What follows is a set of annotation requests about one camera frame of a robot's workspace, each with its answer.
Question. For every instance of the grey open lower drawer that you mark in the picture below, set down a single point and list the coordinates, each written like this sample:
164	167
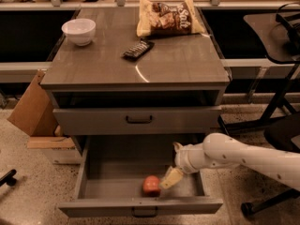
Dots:
113	168

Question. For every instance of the grey upper drawer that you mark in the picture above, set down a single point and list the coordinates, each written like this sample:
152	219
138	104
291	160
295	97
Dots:
128	121

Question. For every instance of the grey drawer cabinet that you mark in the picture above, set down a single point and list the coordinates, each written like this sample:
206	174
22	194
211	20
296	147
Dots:
182	71

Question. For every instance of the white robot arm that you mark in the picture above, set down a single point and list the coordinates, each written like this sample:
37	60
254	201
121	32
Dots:
219	150

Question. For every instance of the black snack bar packet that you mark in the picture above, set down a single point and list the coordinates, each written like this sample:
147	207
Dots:
135	52

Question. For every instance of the brown cardboard box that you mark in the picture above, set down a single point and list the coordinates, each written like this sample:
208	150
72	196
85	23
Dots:
33	115

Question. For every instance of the black office chair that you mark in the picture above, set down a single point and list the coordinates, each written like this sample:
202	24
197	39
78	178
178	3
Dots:
283	135

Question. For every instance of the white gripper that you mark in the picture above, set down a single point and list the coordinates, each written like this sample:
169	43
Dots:
182	160

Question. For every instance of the white bowl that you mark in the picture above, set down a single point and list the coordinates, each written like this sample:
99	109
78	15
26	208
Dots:
79	31

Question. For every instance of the black chair wheel leg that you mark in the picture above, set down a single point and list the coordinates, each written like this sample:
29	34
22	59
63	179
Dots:
8	178

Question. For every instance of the yellow brown chip bag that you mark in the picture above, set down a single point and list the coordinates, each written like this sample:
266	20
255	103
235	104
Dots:
156	18

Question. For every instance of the red apple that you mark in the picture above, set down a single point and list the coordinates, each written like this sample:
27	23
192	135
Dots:
150	186

